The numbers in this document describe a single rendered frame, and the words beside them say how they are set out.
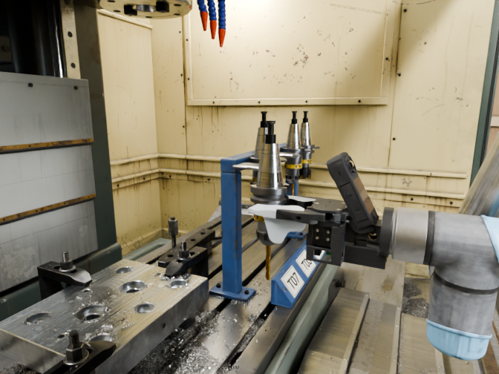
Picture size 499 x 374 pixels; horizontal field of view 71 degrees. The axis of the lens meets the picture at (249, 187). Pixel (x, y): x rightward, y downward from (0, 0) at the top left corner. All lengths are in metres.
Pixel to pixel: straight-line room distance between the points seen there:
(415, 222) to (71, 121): 0.90
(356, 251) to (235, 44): 1.34
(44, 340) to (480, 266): 0.62
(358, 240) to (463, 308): 0.15
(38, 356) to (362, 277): 1.06
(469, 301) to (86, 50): 1.12
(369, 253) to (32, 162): 0.83
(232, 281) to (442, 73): 1.09
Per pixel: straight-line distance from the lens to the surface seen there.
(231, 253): 0.82
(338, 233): 0.52
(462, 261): 0.52
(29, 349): 0.68
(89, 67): 1.22
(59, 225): 1.12
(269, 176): 0.55
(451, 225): 0.52
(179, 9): 0.69
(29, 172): 1.04
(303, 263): 0.94
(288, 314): 0.81
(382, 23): 1.56
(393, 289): 1.37
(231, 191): 0.77
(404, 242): 0.51
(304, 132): 1.09
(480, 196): 0.64
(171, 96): 1.91
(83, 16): 1.24
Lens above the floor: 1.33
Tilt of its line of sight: 12 degrees down
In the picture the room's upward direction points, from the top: straight up
